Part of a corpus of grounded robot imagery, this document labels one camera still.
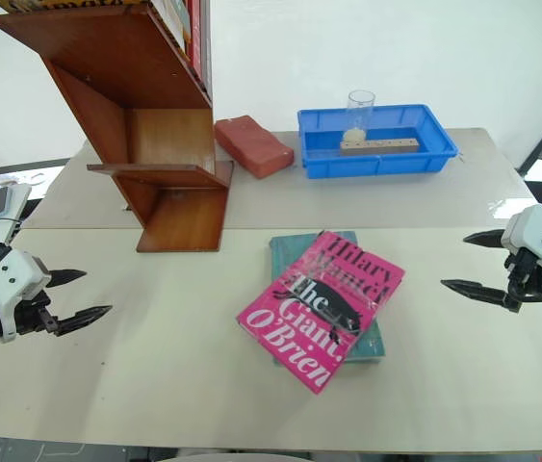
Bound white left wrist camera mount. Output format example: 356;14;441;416
0;248;53;344

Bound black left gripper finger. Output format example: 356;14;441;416
52;304;114;338
45;269;89;291

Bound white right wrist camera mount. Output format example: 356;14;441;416
500;203;542;295

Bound clear glass cup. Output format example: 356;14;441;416
346;90;376;144

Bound pink Giant O'Brien book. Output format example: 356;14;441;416
236;230;407;396

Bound wooden block with holes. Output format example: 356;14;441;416
339;137;420;157

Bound red brick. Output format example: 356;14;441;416
214;117;296;180

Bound red standing book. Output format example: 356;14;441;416
186;0;205;81

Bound teal hardcover book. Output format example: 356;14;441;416
269;230;388;367

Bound brown wooden bookshelf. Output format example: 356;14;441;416
0;2;236;254

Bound white standing book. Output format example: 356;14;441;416
148;0;192;58

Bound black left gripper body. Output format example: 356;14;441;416
12;293;59;338

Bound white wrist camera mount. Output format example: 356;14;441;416
0;248;53;344
500;203;542;295

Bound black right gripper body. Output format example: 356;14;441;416
503;245;542;302

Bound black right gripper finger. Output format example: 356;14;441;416
440;278;525;315
462;228;508;250

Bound blue plastic bin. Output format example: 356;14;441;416
297;103;460;181

